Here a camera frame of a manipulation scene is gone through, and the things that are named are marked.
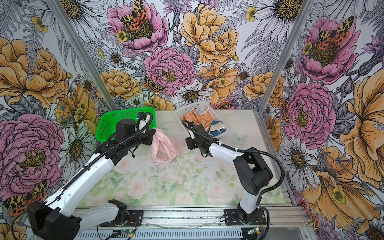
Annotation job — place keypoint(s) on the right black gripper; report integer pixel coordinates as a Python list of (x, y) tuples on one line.
[(189, 140)]

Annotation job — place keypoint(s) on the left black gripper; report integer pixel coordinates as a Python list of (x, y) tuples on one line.
[(148, 137)]

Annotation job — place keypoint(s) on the white plastic basket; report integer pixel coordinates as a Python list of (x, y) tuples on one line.
[(200, 113)]

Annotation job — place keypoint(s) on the pink towel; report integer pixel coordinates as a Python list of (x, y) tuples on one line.
[(163, 149)]

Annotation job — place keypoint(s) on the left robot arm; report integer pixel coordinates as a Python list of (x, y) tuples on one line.
[(56, 218)]

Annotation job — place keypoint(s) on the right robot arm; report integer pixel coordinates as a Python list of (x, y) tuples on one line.
[(253, 172)]

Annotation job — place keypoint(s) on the orange patterned towel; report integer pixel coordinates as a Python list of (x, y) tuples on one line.
[(205, 119)]

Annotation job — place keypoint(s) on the blue white patterned towel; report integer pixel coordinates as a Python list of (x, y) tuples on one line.
[(217, 129)]

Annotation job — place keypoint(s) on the green plastic basket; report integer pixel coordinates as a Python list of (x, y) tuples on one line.
[(108, 121)]

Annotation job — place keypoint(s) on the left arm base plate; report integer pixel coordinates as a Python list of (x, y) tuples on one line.
[(133, 218)]

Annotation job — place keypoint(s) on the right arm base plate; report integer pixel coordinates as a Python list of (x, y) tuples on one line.
[(237, 217)]

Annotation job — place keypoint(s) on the white ventilated cable duct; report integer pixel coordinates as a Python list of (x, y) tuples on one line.
[(163, 234)]

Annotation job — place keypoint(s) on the aluminium front rail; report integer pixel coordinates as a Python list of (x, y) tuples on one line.
[(187, 217)]

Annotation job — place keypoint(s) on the left aluminium frame post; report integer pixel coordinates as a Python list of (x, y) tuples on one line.
[(70, 32)]

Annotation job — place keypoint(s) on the aluminium frame post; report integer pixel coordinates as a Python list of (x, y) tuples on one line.
[(291, 39), (70, 32)]

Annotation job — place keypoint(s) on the right aluminium frame post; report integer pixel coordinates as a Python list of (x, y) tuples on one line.
[(291, 39)]

